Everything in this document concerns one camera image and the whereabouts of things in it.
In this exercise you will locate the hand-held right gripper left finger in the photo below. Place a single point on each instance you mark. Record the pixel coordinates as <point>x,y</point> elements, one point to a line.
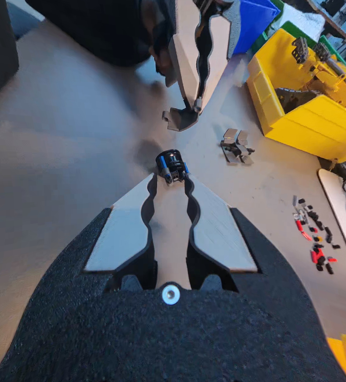
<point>116,238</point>

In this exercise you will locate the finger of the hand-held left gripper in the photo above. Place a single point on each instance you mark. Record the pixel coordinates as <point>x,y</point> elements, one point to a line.
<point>184,44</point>
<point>220,44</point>

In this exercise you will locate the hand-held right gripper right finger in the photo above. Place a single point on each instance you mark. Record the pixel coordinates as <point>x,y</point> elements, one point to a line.
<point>223,235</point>

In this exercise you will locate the grey toy bracket piece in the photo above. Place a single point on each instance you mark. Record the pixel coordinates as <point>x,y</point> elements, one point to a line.
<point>181,119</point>

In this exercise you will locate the black toy wheel assembly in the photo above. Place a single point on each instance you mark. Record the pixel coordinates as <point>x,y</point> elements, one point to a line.
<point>168,159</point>

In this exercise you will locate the grey desk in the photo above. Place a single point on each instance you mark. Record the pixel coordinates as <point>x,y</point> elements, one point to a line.
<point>56,134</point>

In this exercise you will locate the person's left hand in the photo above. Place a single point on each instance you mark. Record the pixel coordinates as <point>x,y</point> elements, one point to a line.
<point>161,59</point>

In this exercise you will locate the blue plastic bin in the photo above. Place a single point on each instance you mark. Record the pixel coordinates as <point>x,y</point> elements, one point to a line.
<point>253,24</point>

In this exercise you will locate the green plastic bin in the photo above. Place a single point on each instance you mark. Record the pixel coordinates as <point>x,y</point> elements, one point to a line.
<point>298,32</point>

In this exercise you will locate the white foam sheet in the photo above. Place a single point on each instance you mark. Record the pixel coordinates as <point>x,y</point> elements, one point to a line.
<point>304,18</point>

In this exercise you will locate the grey toy panel assembly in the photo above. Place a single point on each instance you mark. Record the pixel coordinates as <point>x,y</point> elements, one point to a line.
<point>237,146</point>

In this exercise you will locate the pile of small toy parts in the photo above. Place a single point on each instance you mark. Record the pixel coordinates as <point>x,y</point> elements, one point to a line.
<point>316,232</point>

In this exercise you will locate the yellow toy tracked vehicle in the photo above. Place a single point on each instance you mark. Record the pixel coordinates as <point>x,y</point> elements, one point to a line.
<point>328,74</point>

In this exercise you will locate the background work table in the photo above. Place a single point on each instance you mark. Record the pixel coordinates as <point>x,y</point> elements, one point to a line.
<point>340,18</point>

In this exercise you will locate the white book stand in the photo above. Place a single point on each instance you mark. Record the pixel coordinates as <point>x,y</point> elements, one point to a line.
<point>337,215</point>

